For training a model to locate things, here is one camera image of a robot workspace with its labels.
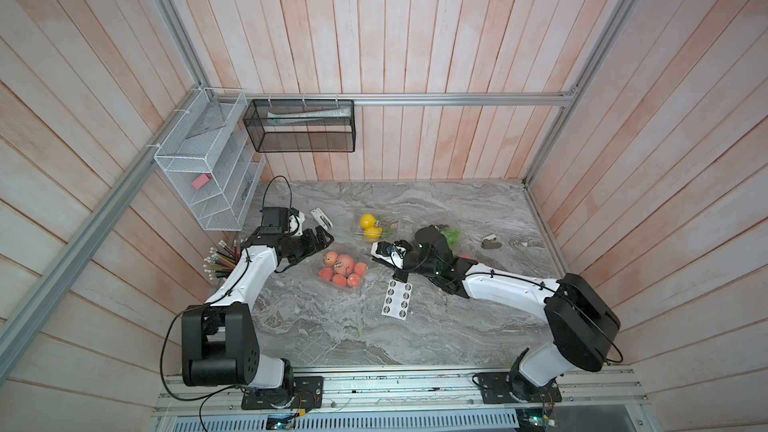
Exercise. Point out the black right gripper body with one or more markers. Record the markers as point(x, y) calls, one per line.
point(412, 259)

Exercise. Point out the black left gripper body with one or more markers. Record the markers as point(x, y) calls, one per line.
point(305, 245)

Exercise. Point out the clear box of small peaches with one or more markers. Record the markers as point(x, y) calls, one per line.
point(342, 270)

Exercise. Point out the clear box of grapes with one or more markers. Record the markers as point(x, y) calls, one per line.
point(453, 235)

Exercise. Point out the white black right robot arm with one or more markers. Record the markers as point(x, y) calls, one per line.
point(582, 325)

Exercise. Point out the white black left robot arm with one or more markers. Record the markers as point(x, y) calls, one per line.
point(219, 342)

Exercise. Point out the small grey tape dispenser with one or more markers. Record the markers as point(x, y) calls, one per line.
point(491, 242)

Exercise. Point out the colored pencils bundle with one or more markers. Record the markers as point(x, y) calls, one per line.
point(222, 259)

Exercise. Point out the pink eraser block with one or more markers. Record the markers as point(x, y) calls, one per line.
point(201, 180)

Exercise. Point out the paper in black basket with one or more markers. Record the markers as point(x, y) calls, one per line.
point(298, 116)

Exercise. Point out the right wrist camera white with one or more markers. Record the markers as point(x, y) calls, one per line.
point(387, 254)

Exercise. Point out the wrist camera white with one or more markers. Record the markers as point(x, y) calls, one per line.
point(296, 221)
point(387, 254)

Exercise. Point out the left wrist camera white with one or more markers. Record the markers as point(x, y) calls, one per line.
point(296, 221)

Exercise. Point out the black wire mesh basket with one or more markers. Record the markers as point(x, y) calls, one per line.
point(299, 139)

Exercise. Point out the white wire mesh shelf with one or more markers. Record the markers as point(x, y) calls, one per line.
point(206, 136)

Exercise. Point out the aluminium front rail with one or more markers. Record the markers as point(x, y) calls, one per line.
point(409, 388)

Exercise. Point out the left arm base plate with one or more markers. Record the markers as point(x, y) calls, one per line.
point(299, 393)

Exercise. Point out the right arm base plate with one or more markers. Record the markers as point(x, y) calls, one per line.
point(507, 388)

